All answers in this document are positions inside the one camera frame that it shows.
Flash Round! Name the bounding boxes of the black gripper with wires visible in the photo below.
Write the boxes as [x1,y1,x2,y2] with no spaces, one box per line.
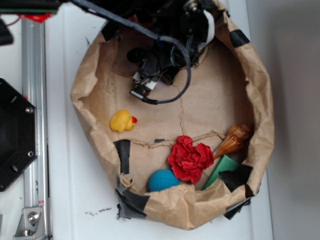
[127,0,215,101]

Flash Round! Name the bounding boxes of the yellow rubber duck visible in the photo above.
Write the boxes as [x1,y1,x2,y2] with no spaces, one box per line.
[110,109,138,133]

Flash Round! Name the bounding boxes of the brown paper bag basket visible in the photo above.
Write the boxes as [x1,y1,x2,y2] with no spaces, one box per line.
[71,0,275,230]

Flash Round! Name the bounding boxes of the brown spiral seashell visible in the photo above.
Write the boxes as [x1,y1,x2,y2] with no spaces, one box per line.
[213,123,254,159]

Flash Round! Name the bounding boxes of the red crumpled paper flower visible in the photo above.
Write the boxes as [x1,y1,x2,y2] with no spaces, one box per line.
[167,135,214,184]

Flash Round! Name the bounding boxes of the green block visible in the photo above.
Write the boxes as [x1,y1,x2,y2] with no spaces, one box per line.
[202,155,241,190]

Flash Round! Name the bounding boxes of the blue golf ball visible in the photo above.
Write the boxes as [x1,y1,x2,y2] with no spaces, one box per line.
[147,169,180,192]

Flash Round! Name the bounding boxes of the braided black cable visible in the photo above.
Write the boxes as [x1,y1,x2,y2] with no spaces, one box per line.
[69,0,192,105]

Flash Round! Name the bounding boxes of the aluminium extrusion rail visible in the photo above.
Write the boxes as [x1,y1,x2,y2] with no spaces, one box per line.
[13,19,52,240]

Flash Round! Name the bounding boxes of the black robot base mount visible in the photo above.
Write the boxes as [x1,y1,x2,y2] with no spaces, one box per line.
[0,78,37,192]

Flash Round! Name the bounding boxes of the metal corner bracket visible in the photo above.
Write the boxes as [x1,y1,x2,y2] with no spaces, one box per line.
[13,206,46,240]

